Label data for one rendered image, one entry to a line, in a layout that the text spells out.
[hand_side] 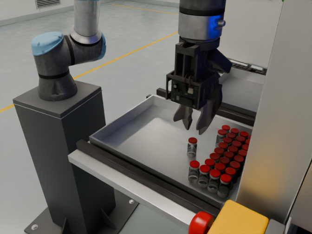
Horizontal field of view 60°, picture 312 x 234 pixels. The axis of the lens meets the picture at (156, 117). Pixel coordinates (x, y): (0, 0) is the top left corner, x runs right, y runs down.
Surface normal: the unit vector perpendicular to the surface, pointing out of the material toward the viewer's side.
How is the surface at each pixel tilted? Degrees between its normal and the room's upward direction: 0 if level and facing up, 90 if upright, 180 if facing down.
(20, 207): 0
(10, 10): 90
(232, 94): 0
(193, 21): 89
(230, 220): 0
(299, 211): 90
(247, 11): 90
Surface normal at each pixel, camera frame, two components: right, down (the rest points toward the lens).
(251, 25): -0.68, 0.40
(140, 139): 0.00, -0.84
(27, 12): 0.82, 0.31
